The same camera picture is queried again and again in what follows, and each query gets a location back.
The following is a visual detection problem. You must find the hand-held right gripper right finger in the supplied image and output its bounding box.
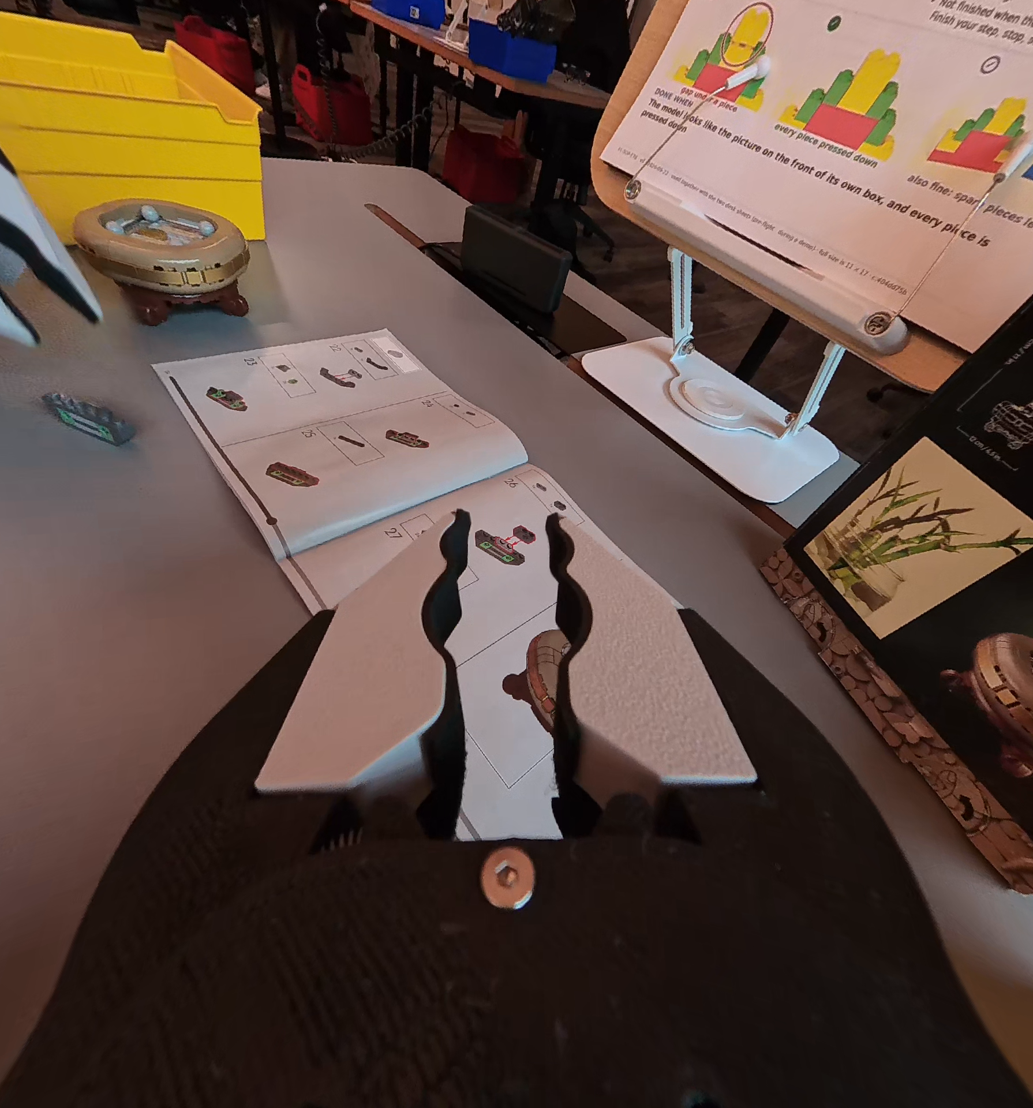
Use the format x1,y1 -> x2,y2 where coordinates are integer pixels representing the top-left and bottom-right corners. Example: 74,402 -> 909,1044
545,512 -> 760,839

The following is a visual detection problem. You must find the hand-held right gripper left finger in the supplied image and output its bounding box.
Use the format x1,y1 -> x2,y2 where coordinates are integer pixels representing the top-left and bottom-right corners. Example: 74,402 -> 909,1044
255,509 -> 473,841

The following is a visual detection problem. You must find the dark grey brick assembly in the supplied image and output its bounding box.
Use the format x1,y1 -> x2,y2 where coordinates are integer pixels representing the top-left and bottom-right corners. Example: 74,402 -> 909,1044
42,391 -> 139,448

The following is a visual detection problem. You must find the grey desk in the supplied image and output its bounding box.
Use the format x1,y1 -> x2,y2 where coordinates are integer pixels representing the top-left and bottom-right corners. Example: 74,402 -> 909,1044
0,156 -> 1033,1108

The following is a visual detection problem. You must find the yellow bin with brick pieces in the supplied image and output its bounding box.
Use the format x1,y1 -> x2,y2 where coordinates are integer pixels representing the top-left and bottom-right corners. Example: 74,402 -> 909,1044
0,7 -> 267,245

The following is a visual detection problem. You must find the tan brick pot model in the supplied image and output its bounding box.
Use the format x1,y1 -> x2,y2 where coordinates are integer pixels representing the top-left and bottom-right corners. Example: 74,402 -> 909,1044
72,198 -> 252,327

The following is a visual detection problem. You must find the red plastic bin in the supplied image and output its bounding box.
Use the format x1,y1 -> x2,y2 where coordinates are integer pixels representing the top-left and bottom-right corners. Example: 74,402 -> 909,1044
290,65 -> 372,147
443,125 -> 530,204
174,14 -> 258,93

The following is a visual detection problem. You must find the instruction booklet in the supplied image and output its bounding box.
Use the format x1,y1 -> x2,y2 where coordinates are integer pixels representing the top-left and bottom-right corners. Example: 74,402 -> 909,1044
151,327 -> 684,843

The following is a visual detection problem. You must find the black bamboo set box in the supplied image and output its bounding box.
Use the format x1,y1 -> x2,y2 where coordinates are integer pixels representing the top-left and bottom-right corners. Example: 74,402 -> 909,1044
759,260 -> 1033,897

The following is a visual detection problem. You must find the black rectangular box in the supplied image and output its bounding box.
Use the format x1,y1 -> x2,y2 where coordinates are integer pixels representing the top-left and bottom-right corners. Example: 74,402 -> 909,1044
460,205 -> 575,315

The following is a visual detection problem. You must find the blue plastic bin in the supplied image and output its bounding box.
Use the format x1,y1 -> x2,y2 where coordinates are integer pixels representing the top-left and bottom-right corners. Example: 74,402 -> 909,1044
467,17 -> 561,85
369,0 -> 448,31

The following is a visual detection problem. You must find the printed instruction sheet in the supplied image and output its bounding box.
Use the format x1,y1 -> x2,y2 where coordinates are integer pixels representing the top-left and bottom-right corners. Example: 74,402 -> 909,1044
601,0 -> 1033,356

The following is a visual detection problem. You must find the long wooden table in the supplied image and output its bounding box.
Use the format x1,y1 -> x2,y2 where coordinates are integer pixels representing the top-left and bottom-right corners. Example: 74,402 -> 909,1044
347,0 -> 622,109

